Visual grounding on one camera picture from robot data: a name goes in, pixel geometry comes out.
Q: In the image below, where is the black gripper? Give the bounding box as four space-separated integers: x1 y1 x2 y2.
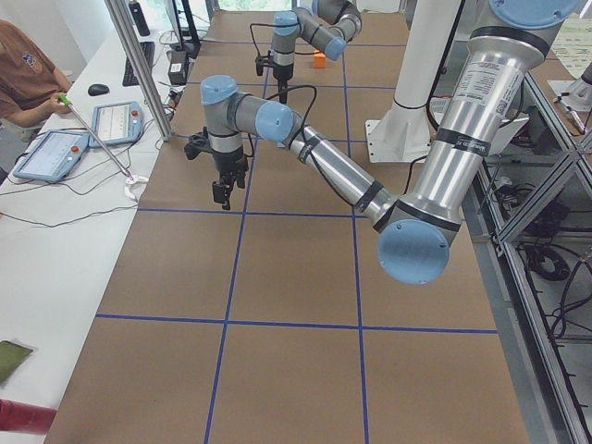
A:
212 150 249 211
273 64 294 105

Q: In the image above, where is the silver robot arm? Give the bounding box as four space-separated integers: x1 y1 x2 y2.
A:
265 1 363 105
200 1 579 285

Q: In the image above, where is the orange foam block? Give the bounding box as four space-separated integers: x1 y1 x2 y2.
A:
313 52 327 69

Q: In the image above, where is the black power adapter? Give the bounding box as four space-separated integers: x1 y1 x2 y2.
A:
167 51 189 85

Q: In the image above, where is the far blue teach pendant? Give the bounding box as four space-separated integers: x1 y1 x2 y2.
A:
92 101 143 146

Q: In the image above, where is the blue teach pendant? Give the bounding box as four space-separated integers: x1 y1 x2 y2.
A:
13 130 89 183
92 101 143 146

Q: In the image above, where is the black keyboard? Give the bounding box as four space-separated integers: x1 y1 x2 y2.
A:
121 41 156 88

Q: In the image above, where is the black computer mouse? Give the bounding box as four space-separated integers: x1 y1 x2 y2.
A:
87 83 110 97

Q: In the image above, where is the near blue teach pendant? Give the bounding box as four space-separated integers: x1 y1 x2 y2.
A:
13 130 89 183

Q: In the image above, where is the metal pointer stick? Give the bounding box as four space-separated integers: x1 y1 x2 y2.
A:
57 92 139 184

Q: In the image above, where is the person in brown shirt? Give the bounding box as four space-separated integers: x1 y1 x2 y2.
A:
1 20 72 128

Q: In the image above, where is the green bean bag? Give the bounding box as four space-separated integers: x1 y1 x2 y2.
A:
0 340 33 384

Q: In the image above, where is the red cylinder object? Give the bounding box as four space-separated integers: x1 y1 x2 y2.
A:
1 399 57 435

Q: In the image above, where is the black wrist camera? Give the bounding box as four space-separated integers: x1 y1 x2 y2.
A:
255 51 276 77
183 129 212 160

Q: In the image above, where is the white camera stand pole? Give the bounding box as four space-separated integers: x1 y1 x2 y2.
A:
365 0 463 163

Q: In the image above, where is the aluminium frame post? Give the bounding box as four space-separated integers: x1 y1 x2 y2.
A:
105 0 172 142

